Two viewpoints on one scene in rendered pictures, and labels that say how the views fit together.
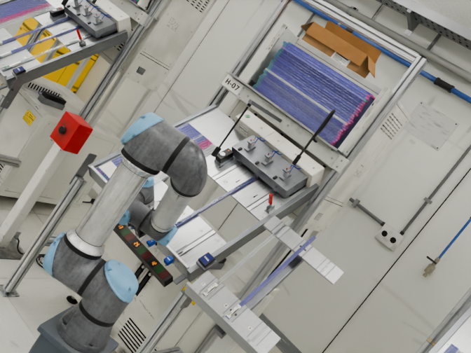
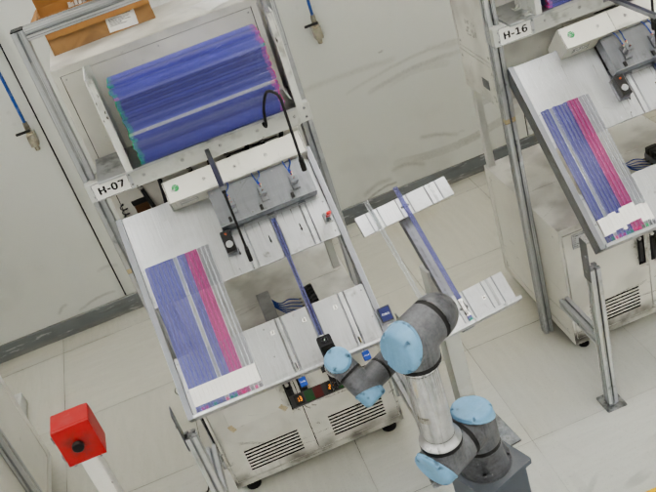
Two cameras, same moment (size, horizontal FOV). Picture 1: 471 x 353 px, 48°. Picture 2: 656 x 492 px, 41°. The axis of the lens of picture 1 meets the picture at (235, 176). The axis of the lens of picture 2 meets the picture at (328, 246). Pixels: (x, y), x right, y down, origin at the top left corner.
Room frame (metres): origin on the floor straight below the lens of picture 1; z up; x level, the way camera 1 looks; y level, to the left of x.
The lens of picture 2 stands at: (0.09, 1.29, 2.49)
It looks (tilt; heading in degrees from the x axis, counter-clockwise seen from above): 32 degrees down; 325
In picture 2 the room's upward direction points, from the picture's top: 19 degrees counter-clockwise
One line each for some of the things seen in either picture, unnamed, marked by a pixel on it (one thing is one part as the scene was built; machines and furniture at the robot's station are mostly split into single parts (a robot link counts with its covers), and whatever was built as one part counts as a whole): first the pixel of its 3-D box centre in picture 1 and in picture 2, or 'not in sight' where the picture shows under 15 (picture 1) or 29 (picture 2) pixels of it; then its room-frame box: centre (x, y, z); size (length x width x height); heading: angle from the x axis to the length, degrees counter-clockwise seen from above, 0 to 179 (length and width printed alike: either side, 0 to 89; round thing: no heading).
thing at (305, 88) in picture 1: (312, 94); (197, 94); (2.45, -0.07, 1.52); 0.51 x 0.13 x 0.27; 61
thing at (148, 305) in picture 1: (171, 291); (284, 359); (2.58, -0.07, 0.31); 0.70 x 0.65 x 0.62; 61
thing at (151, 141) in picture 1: (113, 203); (430, 399); (1.39, 0.23, 0.92); 0.15 x 0.12 x 0.55; 91
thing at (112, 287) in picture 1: (111, 288); (472, 423); (1.39, 0.10, 0.72); 0.13 x 0.12 x 0.14; 91
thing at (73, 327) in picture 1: (90, 321); (482, 450); (1.39, 0.09, 0.60); 0.15 x 0.15 x 0.10
